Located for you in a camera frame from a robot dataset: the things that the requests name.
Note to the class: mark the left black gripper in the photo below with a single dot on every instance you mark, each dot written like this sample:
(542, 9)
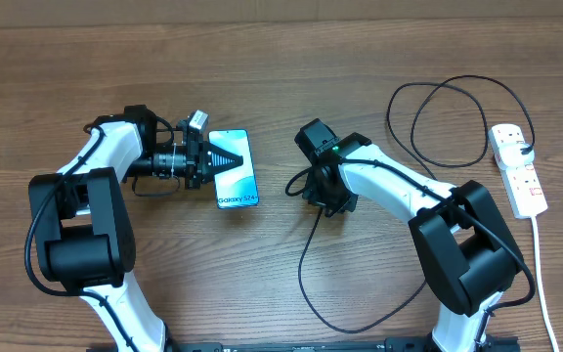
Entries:
(197, 152)

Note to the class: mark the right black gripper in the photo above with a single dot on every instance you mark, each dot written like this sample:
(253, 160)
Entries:
(315, 196)

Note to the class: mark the blue Samsung Galaxy smartphone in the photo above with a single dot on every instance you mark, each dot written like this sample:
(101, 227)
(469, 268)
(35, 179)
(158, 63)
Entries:
(236, 187)

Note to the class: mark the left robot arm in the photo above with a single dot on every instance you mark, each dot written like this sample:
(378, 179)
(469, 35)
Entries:
(80, 242)

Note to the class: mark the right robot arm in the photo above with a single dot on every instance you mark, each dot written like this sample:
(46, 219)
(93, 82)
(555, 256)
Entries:
(467, 254)

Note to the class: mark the white charger plug adapter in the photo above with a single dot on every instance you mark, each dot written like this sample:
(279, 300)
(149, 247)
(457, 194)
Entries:
(514, 155)

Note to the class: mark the white power strip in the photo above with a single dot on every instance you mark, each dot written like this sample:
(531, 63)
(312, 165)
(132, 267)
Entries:
(522, 184)

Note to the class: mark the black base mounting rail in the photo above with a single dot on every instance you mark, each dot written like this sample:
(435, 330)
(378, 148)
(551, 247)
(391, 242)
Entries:
(281, 346)

